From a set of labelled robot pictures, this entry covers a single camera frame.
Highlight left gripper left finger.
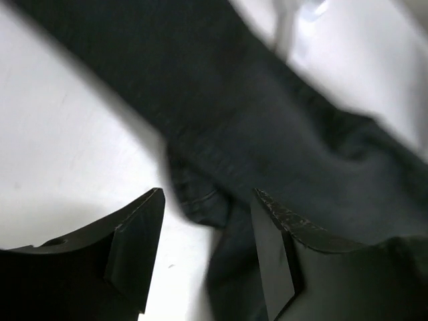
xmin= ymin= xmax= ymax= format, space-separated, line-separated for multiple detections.
xmin=1 ymin=188 xmax=165 ymax=320

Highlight black trousers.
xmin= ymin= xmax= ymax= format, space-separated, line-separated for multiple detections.
xmin=16 ymin=1 xmax=427 ymax=320

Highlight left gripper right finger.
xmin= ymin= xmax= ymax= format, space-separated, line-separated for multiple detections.
xmin=251 ymin=190 xmax=427 ymax=321

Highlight white clothes rack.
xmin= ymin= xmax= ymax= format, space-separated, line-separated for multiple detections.
xmin=273 ymin=0 xmax=328 ymax=56

